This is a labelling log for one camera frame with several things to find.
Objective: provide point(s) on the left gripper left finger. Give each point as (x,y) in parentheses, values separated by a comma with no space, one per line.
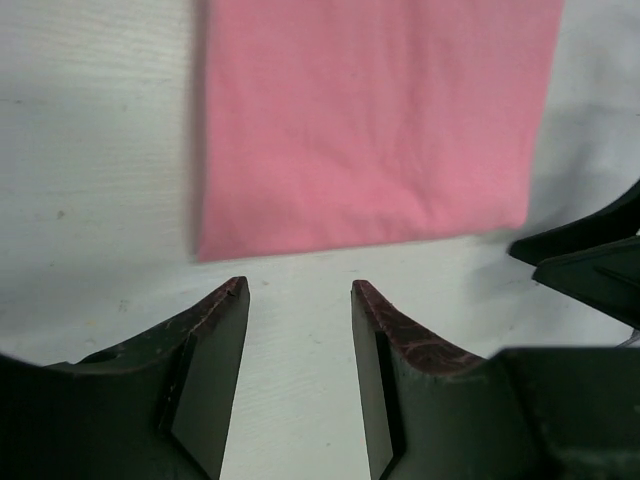
(156,406)

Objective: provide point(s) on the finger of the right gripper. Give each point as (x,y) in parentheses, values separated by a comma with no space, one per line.
(615,222)
(605,278)

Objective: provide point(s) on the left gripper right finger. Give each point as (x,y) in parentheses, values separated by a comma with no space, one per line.
(432,410)

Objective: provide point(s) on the pink t shirt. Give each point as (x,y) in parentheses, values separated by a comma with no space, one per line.
(336,124)

